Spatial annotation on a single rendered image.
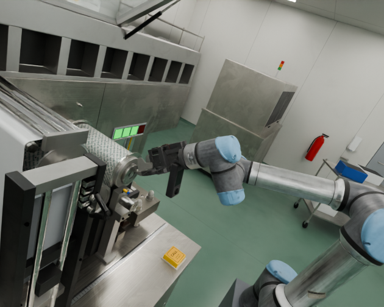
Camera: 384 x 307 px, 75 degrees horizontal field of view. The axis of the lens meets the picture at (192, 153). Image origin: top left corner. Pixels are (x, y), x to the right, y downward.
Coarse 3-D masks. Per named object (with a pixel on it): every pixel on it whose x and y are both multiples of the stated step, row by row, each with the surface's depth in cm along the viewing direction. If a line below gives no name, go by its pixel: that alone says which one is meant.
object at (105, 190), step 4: (104, 184) 79; (104, 188) 79; (108, 188) 80; (100, 192) 78; (104, 192) 80; (108, 192) 81; (104, 196) 81; (108, 196) 82; (104, 200) 82; (96, 208) 81; (100, 208) 82; (96, 212) 81
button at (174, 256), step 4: (172, 248) 107; (176, 248) 107; (168, 252) 104; (172, 252) 105; (176, 252) 105; (180, 252) 106; (164, 256) 102; (168, 256) 102; (172, 256) 103; (176, 256) 103; (180, 256) 104; (184, 256) 105; (168, 260) 102; (172, 260) 101; (176, 260) 102; (180, 260) 102; (172, 264) 101; (176, 264) 100
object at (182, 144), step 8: (168, 144) 76; (176, 144) 76; (184, 144) 75; (152, 152) 77; (160, 152) 75; (168, 152) 75; (176, 152) 74; (152, 160) 77; (160, 160) 75; (168, 160) 76; (176, 160) 75; (160, 168) 76; (168, 168) 76; (184, 168) 73
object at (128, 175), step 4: (132, 164) 83; (136, 164) 84; (128, 168) 82; (132, 168) 83; (136, 168) 85; (124, 172) 81; (128, 172) 82; (132, 172) 84; (124, 176) 81; (128, 176) 84; (132, 176) 86; (124, 180) 83; (128, 180) 85; (132, 180) 87
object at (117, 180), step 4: (128, 160) 81; (132, 160) 82; (136, 160) 84; (124, 164) 80; (128, 164) 82; (120, 168) 80; (124, 168) 81; (116, 172) 80; (120, 172) 80; (116, 176) 80; (120, 176) 81; (136, 176) 90; (116, 180) 80; (120, 180) 82; (116, 184) 82; (120, 184) 83; (124, 184) 86; (128, 184) 88
